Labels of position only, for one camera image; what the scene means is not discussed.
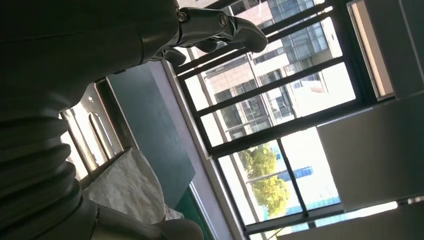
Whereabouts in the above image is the white poly mailer package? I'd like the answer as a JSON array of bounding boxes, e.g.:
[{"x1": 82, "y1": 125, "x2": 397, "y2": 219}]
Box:
[{"x1": 82, "y1": 147, "x2": 185, "y2": 226}]

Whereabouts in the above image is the electronic scale with steel tray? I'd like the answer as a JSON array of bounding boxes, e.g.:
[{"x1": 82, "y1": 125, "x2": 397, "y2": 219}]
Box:
[{"x1": 58, "y1": 77, "x2": 139, "y2": 191}]

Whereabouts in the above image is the dark green table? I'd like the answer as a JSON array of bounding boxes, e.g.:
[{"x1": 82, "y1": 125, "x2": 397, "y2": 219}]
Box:
[{"x1": 107, "y1": 62, "x2": 197, "y2": 210}]

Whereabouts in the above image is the building outside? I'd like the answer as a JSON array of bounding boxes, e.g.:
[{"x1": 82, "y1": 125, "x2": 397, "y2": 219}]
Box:
[{"x1": 185, "y1": 0, "x2": 357, "y2": 142}]

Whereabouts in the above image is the green tree outside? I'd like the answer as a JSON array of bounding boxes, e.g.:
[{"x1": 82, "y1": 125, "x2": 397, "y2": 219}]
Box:
[{"x1": 237, "y1": 144, "x2": 291, "y2": 219}]

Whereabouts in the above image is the ceiling light panel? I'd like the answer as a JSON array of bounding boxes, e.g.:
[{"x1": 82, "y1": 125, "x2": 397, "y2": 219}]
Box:
[{"x1": 346, "y1": 0, "x2": 396, "y2": 102}]

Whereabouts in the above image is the black window frame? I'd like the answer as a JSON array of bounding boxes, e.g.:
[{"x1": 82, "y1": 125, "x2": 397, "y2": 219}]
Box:
[{"x1": 172, "y1": 0, "x2": 400, "y2": 240}]

